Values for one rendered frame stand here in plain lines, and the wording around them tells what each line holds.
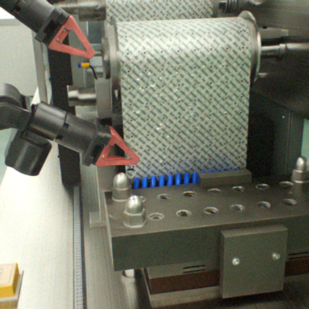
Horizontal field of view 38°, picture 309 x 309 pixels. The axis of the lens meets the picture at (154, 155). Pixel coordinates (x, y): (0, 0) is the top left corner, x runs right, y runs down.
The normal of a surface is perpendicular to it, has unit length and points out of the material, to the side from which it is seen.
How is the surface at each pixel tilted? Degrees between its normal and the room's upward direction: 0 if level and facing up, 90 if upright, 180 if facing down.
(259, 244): 90
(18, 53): 90
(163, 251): 90
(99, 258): 0
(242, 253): 90
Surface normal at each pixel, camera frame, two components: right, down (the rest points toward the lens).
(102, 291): -0.03, -0.94
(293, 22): -0.99, 0.08
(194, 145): 0.17, 0.33
